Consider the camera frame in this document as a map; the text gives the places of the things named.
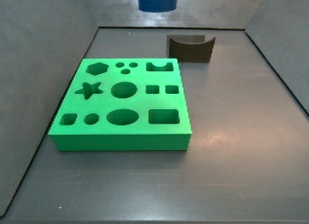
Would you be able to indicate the green shape sorter block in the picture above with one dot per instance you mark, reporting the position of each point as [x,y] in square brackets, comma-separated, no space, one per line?
[124,105]

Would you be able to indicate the dark curved block piece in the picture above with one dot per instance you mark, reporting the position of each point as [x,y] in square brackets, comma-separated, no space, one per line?
[190,48]

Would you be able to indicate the blue cylinder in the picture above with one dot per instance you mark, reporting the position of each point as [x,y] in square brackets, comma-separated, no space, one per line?
[156,6]

